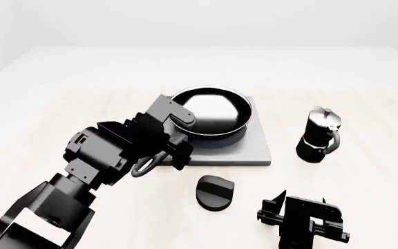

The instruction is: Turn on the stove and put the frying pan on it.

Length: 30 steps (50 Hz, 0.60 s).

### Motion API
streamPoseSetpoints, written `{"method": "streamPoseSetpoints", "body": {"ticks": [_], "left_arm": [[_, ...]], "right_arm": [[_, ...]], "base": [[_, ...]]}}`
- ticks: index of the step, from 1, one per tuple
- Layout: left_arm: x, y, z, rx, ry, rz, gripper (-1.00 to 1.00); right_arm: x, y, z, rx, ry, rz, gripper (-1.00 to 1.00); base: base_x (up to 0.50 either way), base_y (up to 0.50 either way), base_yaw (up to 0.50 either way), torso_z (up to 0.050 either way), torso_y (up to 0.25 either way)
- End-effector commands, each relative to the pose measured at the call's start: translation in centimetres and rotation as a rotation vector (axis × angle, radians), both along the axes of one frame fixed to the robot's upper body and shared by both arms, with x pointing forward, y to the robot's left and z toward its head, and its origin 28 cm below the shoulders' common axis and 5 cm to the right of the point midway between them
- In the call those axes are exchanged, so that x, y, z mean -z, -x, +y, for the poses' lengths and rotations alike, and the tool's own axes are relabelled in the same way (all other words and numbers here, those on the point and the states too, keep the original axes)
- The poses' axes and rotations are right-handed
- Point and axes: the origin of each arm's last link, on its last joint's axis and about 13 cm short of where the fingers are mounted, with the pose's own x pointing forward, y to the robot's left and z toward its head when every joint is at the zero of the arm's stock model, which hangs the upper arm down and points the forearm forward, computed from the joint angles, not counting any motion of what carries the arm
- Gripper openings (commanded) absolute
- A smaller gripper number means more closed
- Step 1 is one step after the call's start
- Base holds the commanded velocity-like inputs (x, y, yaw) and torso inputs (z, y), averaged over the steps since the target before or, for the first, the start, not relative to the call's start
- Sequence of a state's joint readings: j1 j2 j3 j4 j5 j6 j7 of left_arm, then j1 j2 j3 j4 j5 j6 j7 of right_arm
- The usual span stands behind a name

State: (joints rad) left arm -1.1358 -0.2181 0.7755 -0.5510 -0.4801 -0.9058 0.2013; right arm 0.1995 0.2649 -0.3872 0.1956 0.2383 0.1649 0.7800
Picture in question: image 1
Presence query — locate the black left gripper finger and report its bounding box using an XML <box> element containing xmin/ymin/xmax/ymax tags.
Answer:
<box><xmin>166</xmin><ymin>133</ymin><xmax>189</xmax><ymax>153</ymax></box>
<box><xmin>171</xmin><ymin>145</ymin><xmax>194</xmax><ymax>172</ymax></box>

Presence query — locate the black frying pan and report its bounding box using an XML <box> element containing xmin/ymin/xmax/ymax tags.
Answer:
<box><xmin>131</xmin><ymin>85</ymin><xmax>254</xmax><ymax>178</ymax></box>

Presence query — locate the black stove knob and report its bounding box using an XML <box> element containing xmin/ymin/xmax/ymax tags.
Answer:
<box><xmin>195</xmin><ymin>174</ymin><xmax>236</xmax><ymax>212</ymax></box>

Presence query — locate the grey square stove plate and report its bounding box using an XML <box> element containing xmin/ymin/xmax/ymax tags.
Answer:
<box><xmin>150</xmin><ymin>95</ymin><xmax>273</xmax><ymax>168</ymax></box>

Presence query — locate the black moka pot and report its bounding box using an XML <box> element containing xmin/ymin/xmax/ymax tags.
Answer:
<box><xmin>295</xmin><ymin>105</ymin><xmax>343</xmax><ymax>165</ymax></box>

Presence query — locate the black right gripper camera mount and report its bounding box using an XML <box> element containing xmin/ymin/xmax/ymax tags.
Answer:
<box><xmin>283</xmin><ymin>195</ymin><xmax>343</xmax><ymax>249</ymax></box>

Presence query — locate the grey left gripper camera mount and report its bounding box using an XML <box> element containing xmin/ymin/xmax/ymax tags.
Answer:
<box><xmin>146</xmin><ymin>93</ymin><xmax>197</xmax><ymax>129</ymax></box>

